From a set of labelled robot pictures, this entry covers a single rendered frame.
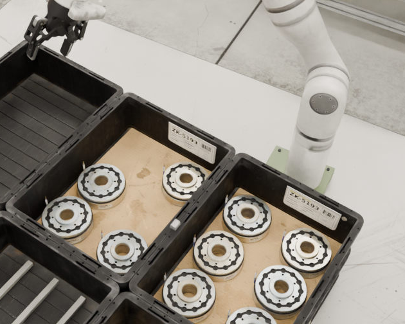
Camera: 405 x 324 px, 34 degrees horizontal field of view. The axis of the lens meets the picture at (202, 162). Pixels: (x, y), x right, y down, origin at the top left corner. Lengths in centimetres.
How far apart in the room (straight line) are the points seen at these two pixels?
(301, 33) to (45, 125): 65
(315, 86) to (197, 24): 183
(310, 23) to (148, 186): 49
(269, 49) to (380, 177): 145
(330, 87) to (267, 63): 164
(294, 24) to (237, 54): 173
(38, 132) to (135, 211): 32
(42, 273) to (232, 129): 67
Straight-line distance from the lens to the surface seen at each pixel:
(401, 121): 290
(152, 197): 144
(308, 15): 130
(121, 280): 122
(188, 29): 312
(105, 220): 141
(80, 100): 164
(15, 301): 134
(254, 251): 138
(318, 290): 126
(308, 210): 140
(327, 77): 138
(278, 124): 178
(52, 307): 132
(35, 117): 161
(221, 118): 177
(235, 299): 132
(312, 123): 143
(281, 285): 133
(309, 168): 153
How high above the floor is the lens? 200
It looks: 51 degrees down
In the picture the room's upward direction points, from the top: 5 degrees clockwise
